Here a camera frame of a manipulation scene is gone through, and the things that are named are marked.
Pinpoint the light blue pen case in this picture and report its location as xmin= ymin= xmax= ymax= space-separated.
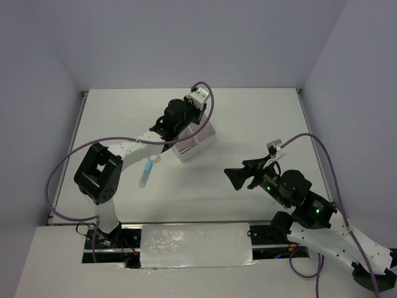
xmin=138 ymin=161 xmax=154 ymax=188

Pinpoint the clear tape dispenser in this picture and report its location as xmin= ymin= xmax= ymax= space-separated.
xmin=148 ymin=155 xmax=161 ymax=163

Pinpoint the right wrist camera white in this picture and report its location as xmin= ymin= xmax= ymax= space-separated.
xmin=264 ymin=139 xmax=287 ymax=168

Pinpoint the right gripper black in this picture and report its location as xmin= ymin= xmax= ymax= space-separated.
xmin=222 ymin=154 xmax=290 ymax=207

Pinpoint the pink mini stapler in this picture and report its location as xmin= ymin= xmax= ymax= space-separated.
xmin=179 ymin=147 xmax=192 ymax=155

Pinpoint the left white divided container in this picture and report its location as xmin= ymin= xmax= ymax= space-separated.
xmin=171 ymin=137 xmax=199 ymax=163

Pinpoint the right white divided container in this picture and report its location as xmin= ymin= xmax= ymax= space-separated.
xmin=194 ymin=121 xmax=217 ymax=151

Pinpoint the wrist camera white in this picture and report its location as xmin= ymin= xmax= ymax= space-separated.
xmin=186 ymin=87 xmax=210 ymax=110
xmin=264 ymin=139 xmax=287 ymax=168

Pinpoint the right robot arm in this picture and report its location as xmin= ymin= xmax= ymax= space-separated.
xmin=224 ymin=156 xmax=396 ymax=292

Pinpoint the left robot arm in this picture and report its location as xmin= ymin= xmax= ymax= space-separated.
xmin=74 ymin=94 xmax=207 ymax=248

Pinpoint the silver foil sheet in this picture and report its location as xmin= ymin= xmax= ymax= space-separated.
xmin=140 ymin=223 xmax=254 ymax=269

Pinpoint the white divided container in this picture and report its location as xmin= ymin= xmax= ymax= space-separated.
xmin=194 ymin=121 xmax=217 ymax=151
xmin=171 ymin=137 xmax=199 ymax=163

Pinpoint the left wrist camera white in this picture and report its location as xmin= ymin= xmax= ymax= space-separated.
xmin=186 ymin=87 xmax=210 ymax=110

